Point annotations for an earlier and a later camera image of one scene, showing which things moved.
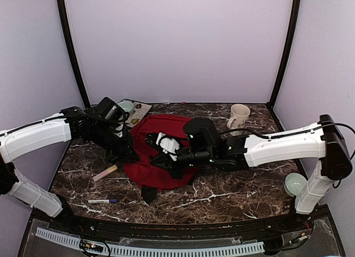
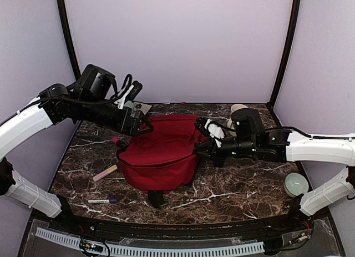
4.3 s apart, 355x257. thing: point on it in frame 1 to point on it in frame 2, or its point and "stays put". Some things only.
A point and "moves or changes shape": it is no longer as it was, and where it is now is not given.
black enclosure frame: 274,228 stays put
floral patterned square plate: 139,111 stays put
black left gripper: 125,154 to 131,129
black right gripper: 164,157 to 212,151
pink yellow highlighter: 105,173 stays put
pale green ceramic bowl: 127,106 stays put
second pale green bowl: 294,183 stays put
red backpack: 138,168 moves or changes shape
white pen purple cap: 107,201 stays put
